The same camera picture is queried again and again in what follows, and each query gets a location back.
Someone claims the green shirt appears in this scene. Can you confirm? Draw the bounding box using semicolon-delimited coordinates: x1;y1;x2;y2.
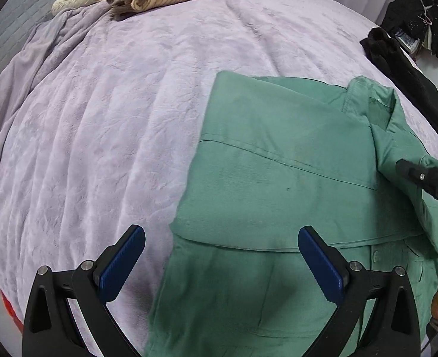
144;71;438;357

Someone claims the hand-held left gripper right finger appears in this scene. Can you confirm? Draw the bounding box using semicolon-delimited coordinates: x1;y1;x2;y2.
298;225;422;357

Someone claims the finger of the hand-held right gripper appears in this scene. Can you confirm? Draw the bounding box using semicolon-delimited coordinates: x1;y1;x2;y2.
395;159;438;216

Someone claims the black clothes pile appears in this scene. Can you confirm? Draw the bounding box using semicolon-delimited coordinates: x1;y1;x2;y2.
381;0;438;61

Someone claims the black garment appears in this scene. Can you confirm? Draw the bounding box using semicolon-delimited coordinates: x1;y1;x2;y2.
359;28;438;147

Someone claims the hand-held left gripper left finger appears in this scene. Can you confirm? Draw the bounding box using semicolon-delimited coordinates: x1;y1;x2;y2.
21;224;146;357

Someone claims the grey quilted headboard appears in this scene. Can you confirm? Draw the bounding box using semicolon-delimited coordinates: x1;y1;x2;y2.
0;0;111;108

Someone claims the red cloth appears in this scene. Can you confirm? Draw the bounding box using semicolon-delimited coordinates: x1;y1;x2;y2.
1;293;23;330

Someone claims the lavender plush blanket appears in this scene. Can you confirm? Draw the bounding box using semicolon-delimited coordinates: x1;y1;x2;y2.
0;0;438;357

